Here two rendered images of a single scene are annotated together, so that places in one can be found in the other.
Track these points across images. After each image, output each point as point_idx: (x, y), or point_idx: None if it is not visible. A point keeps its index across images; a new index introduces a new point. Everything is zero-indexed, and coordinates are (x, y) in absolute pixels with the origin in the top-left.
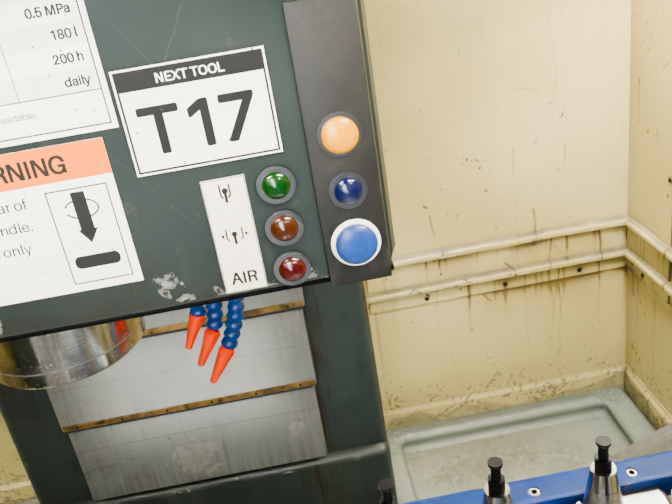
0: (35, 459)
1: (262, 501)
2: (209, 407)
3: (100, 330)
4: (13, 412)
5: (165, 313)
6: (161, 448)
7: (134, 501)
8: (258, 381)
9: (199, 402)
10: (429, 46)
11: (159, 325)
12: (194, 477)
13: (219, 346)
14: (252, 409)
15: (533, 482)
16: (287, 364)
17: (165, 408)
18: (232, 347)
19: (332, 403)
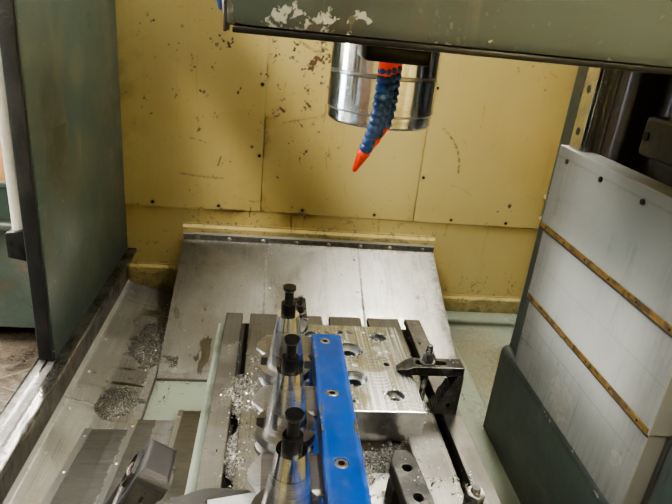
0: (522, 308)
1: (570, 491)
2: (585, 366)
3: (346, 93)
4: (531, 266)
5: (603, 255)
6: (551, 365)
7: (529, 390)
8: (617, 380)
9: (580, 353)
10: None
11: (595, 262)
12: (551, 410)
13: (615, 319)
14: (603, 402)
15: (356, 466)
16: (641, 390)
17: (565, 335)
18: (360, 148)
19: (664, 486)
